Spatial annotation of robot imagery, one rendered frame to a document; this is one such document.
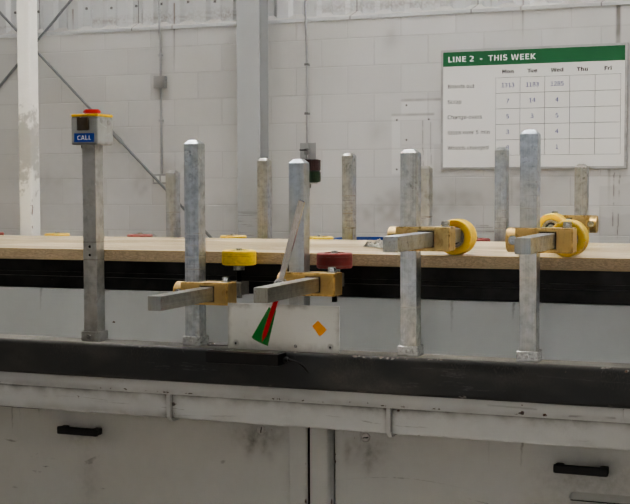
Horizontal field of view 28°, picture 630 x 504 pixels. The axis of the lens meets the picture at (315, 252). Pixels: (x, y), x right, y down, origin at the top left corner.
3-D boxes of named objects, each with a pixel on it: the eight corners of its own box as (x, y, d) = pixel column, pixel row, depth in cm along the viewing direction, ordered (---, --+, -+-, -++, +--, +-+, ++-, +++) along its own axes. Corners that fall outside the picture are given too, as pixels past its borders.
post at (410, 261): (416, 380, 261) (416, 148, 258) (400, 379, 262) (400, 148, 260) (420, 377, 264) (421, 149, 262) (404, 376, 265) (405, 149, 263)
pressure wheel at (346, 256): (345, 304, 275) (345, 251, 275) (311, 302, 278) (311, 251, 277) (357, 300, 283) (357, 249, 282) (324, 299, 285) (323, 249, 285)
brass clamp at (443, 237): (448, 251, 256) (448, 227, 255) (385, 250, 260) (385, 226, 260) (456, 250, 261) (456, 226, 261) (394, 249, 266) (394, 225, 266)
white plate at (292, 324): (338, 353, 266) (338, 306, 265) (227, 348, 275) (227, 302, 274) (339, 353, 266) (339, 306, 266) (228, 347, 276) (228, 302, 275)
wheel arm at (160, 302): (161, 315, 253) (161, 294, 253) (146, 314, 255) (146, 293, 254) (249, 297, 294) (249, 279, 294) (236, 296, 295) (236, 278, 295)
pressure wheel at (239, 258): (262, 297, 291) (261, 248, 290) (230, 299, 287) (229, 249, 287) (247, 295, 298) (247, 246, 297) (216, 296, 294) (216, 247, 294)
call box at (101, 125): (97, 147, 283) (97, 112, 283) (71, 148, 286) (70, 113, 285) (113, 148, 290) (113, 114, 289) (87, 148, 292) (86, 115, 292)
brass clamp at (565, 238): (572, 253, 247) (572, 228, 246) (504, 252, 252) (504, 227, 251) (577, 252, 252) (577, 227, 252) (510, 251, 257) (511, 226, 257)
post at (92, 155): (98, 341, 287) (95, 144, 285) (79, 340, 289) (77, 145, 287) (108, 339, 291) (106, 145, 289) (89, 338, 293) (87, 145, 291)
